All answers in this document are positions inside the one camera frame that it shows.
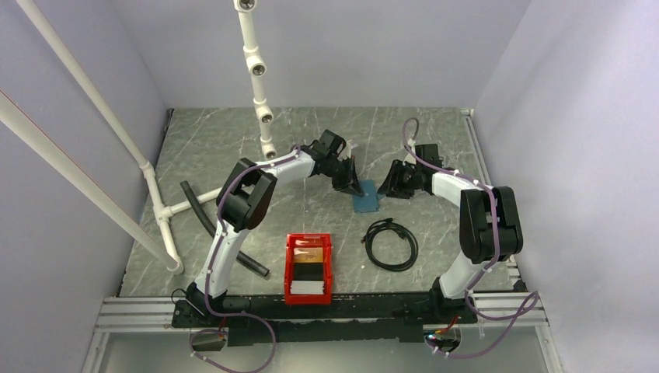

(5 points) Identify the aluminium rail frame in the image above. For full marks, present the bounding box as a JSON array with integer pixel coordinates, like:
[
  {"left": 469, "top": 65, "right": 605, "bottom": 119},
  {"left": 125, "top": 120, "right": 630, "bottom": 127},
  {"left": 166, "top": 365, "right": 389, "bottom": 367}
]
[{"left": 84, "top": 281, "right": 563, "bottom": 372}]

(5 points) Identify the gold card in bin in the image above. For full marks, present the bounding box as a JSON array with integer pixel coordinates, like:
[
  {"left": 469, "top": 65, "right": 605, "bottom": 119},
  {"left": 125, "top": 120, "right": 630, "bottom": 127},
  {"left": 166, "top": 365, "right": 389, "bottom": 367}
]
[{"left": 293, "top": 247, "right": 324, "bottom": 263}]

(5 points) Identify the white card stack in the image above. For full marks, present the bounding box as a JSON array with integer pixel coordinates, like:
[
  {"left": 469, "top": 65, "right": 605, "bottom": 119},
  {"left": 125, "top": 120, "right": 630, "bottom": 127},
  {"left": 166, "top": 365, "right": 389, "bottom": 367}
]
[{"left": 289, "top": 280, "right": 325, "bottom": 295}]

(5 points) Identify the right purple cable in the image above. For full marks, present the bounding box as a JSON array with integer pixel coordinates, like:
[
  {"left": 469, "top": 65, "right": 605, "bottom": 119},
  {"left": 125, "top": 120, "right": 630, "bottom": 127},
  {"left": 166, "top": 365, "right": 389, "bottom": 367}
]
[{"left": 401, "top": 117, "right": 541, "bottom": 361}]

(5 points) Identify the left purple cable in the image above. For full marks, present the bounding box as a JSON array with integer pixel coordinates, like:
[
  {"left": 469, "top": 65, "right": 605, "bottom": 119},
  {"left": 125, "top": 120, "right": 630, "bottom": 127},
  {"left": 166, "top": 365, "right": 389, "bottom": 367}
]
[{"left": 188, "top": 144, "right": 303, "bottom": 373}]

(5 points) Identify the purple cable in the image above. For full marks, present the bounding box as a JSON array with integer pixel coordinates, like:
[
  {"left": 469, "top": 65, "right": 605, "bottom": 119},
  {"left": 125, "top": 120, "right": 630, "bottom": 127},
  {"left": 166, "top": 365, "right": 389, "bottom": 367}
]
[
  {"left": 401, "top": 117, "right": 541, "bottom": 361},
  {"left": 188, "top": 144, "right": 303, "bottom": 373}
]

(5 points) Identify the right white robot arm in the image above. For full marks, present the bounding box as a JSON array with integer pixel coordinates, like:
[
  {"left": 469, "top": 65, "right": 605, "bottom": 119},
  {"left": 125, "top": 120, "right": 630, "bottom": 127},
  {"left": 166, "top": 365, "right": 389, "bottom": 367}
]
[{"left": 378, "top": 144, "right": 523, "bottom": 322}]

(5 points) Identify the black corrugated hose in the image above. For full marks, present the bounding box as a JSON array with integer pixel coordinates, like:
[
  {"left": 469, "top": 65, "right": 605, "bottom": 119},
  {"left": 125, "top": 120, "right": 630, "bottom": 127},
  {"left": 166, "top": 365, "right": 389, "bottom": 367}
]
[{"left": 180, "top": 180, "right": 270, "bottom": 279}]

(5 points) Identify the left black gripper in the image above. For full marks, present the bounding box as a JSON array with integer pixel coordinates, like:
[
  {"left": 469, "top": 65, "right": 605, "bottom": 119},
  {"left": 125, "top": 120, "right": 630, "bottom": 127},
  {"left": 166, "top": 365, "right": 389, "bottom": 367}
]
[{"left": 325, "top": 157, "right": 364, "bottom": 198}]

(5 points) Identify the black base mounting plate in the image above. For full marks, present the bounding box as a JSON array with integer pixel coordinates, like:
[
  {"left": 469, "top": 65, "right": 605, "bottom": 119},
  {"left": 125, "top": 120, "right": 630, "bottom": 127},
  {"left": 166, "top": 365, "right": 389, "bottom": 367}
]
[{"left": 172, "top": 291, "right": 477, "bottom": 347}]

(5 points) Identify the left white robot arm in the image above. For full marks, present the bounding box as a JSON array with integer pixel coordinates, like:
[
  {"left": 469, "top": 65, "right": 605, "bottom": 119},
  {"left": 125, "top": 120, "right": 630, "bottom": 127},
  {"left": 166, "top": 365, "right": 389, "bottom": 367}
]
[{"left": 185, "top": 130, "right": 364, "bottom": 326}]

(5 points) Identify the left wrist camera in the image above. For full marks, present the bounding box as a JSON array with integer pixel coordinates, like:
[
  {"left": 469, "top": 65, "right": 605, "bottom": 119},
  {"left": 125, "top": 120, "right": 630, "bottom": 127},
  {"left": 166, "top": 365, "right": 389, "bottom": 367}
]
[{"left": 341, "top": 141, "right": 358, "bottom": 159}]

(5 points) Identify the blue card holder wallet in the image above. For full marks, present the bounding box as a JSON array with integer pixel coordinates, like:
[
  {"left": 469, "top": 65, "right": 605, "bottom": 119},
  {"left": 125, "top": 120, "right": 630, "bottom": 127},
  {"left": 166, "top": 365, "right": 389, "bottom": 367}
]
[{"left": 352, "top": 180, "right": 379, "bottom": 214}]

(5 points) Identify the coiled black cable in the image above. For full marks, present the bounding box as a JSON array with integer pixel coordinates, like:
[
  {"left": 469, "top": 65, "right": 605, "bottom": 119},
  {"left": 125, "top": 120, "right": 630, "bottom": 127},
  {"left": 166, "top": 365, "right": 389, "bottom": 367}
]
[{"left": 362, "top": 218, "right": 419, "bottom": 272}]

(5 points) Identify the red plastic bin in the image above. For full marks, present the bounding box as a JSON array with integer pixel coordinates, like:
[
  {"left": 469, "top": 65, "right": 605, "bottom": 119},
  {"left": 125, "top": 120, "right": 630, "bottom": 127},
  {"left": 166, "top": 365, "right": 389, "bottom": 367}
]
[{"left": 284, "top": 233, "right": 333, "bottom": 306}]

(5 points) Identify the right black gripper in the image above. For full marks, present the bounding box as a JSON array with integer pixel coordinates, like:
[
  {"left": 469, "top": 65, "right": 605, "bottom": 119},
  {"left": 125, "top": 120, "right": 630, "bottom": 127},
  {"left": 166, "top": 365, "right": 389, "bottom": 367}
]
[{"left": 377, "top": 159, "right": 422, "bottom": 199}]

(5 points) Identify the white PVC pipe frame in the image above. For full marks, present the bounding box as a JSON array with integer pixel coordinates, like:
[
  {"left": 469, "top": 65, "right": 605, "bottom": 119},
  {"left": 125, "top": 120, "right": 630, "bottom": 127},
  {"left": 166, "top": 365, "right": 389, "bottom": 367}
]
[{"left": 0, "top": 0, "right": 279, "bottom": 275}]

